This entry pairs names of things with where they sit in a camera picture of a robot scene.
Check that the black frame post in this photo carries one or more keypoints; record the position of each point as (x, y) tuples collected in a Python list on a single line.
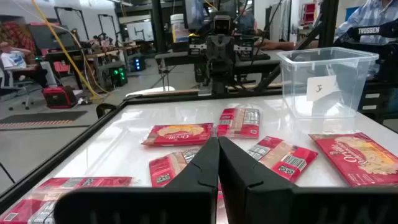
[(158, 28), (329, 21)]

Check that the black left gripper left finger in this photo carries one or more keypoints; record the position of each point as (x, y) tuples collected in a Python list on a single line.
[(140, 205)]

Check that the black floor mat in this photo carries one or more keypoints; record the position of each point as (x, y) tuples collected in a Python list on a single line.
[(40, 117)]

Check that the black table frame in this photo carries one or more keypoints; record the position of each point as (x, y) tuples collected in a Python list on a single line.
[(62, 153)]

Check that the black diagonal frame brace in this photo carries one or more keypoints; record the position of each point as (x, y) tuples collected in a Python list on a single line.
[(267, 79)]

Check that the white plastic bin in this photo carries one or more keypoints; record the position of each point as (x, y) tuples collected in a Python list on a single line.
[(149, 91)]

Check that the dark computer monitor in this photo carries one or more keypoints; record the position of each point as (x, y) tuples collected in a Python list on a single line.
[(194, 14)]

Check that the white paper label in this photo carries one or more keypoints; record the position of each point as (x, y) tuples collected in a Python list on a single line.
[(321, 88)]

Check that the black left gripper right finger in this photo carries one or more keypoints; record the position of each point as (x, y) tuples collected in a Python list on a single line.
[(280, 205)]

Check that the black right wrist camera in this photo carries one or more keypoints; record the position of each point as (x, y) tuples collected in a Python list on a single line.
[(222, 25)]

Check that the red patterned cloth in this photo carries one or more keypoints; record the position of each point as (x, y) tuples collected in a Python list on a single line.
[(18, 34)]

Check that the red popcorn bag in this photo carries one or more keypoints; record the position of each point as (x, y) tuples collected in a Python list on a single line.
[(237, 124), (286, 160), (164, 169), (177, 135), (31, 208), (357, 161)]

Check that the person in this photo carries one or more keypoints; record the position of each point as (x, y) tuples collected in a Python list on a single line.
[(247, 21), (12, 59), (367, 12)]

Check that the clear plastic bin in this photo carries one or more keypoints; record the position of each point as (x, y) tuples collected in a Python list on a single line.
[(295, 93)]

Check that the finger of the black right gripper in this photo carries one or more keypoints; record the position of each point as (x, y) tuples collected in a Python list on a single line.
[(202, 49), (239, 49)]

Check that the silver metal bracket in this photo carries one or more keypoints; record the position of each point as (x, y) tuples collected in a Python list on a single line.
[(205, 90)]

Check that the office chair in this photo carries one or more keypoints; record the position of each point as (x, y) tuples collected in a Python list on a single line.
[(18, 90)]

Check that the white jar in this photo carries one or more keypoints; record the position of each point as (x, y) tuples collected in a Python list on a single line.
[(178, 31)]

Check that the wooden workbench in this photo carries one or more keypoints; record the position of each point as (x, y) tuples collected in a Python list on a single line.
[(105, 53)]

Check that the person's forearm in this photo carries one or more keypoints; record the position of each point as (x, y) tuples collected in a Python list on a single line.
[(273, 45)]

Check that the black computer with green lights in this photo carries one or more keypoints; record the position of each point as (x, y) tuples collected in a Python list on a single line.
[(119, 77)]

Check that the red toolbox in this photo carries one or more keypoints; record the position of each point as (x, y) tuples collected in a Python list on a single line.
[(59, 98)]

